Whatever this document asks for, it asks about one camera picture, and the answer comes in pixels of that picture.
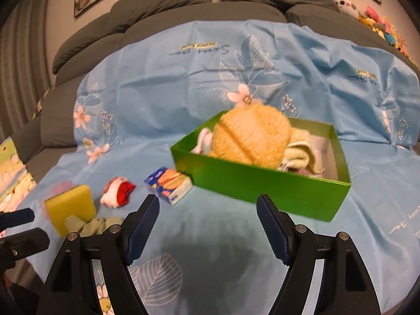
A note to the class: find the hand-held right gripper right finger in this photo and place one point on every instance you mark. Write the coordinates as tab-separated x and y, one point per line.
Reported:
274	229

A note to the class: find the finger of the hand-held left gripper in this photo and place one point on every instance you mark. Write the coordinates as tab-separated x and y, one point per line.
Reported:
18	216
26	242

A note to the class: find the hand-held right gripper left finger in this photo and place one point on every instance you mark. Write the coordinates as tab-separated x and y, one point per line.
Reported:
144	229

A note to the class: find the green cardboard box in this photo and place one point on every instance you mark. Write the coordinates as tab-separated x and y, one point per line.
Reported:
262	187

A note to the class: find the red and white cloth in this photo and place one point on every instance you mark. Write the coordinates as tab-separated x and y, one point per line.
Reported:
115	193

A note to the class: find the small blue white carton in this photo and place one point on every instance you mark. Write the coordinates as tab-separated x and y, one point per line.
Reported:
170	183

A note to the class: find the yellow sponge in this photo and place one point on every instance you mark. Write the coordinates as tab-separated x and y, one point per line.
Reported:
72	206

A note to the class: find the pale green cloth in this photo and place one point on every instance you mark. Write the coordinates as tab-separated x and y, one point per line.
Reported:
88	228

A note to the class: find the cream yellow towel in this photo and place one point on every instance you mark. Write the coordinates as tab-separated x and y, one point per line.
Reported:
302	152

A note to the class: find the yellow fuzzy pouch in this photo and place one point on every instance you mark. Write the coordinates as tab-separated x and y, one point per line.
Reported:
249	134

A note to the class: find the pastel plush toy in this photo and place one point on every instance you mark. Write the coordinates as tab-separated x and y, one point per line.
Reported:
201	144

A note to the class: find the cartoon printed blanket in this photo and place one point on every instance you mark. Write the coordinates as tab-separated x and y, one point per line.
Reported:
13	174

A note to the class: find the patterned cloth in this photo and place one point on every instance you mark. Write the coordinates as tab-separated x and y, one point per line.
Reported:
42	103

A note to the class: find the blue floral sheet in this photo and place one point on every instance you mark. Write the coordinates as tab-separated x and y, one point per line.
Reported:
164	88

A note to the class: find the grey curtain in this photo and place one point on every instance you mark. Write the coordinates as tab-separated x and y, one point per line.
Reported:
23	55

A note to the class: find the pile of colourful plush toys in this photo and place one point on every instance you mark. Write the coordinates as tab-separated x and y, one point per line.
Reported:
384	26

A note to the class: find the white plush bird toy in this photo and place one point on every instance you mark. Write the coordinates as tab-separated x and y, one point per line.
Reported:
346	5

